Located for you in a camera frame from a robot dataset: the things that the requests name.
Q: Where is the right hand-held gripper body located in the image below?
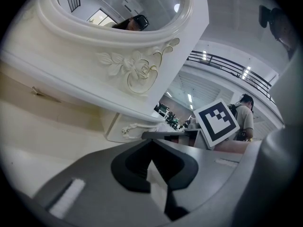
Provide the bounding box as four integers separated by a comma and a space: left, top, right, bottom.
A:
141, 98, 241, 151

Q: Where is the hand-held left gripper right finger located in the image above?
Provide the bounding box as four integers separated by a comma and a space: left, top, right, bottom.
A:
151, 138, 248, 221

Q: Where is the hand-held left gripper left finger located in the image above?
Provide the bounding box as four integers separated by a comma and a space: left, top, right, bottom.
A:
32, 138, 172, 226

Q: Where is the small cream drawer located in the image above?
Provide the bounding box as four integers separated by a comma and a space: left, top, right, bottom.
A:
106, 113, 167, 143

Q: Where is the cream vanity dressing table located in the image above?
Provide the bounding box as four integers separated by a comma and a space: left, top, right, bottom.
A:
0, 48, 168, 200

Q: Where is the person's right forearm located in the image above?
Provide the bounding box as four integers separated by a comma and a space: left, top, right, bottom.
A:
214, 140, 250, 154

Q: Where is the black backpack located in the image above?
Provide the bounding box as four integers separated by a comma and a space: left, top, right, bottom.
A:
227, 103, 238, 122

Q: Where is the black balcony railing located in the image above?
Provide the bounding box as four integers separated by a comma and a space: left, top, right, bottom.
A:
186, 50, 277, 104

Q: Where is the ornate cream oval mirror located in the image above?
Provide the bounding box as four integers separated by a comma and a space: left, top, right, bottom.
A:
22, 0, 195, 96

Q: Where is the metal hair clip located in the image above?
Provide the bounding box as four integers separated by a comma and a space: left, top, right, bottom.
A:
31, 86, 62, 103

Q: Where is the black head-worn camera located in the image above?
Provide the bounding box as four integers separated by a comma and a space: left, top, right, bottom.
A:
258, 4, 271, 28

